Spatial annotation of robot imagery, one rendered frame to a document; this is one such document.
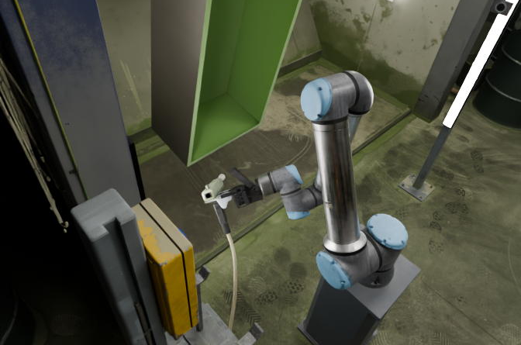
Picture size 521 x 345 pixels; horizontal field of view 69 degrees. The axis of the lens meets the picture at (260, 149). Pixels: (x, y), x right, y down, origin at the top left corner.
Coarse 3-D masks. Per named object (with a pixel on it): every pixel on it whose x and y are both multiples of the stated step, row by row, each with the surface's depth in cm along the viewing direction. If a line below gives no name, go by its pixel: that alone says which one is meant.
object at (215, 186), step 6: (222, 174) 191; (216, 180) 168; (222, 180) 175; (210, 186) 154; (216, 186) 156; (222, 186) 173; (204, 192) 145; (210, 192) 145; (216, 192) 151; (204, 198) 145; (210, 198) 145; (216, 198) 154; (216, 204) 156; (216, 210) 156; (222, 210) 156; (222, 216) 156; (222, 222) 156; (228, 228) 157
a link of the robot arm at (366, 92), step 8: (352, 72) 117; (360, 80) 115; (360, 88) 115; (368, 88) 118; (360, 96) 116; (368, 96) 119; (360, 104) 119; (368, 104) 122; (352, 112) 123; (360, 112) 123; (352, 120) 128; (360, 120) 129; (352, 128) 130; (352, 136) 134; (312, 184) 161; (320, 184) 154; (312, 192) 157; (320, 192) 156; (320, 200) 158
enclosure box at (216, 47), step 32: (160, 0) 158; (192, 0) 142; (224, 0) 196; (256, 0) 202; (288, 0) 186; (160, 32) 169; (192, 32) 152; (224, 32) 214; (256, 32) 213; (288, 32) 193; (160, 64) 183; (192, 64) 162; (224, 64) 236; (256, 64) 225; (160, 96) 198; (192, 96) 175; (224, 96) 257; (256, 96) 239; (160, 128) 217; (192, 128) 190; (224, 128) 239; (192, 160) 219
